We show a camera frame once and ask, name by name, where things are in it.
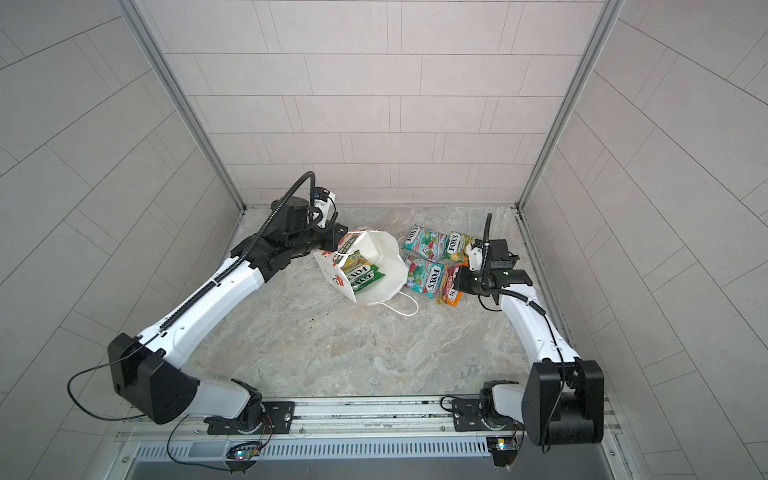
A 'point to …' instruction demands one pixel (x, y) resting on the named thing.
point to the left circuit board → (245, 451)
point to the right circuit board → (504, 449)
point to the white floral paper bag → (383, 253)
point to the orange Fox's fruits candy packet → (448, 293)
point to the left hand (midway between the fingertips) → (353, 224)
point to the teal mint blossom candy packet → (427, 242)
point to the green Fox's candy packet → (359, 271)
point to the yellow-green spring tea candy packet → (457, 247)
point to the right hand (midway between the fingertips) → (454, 277)
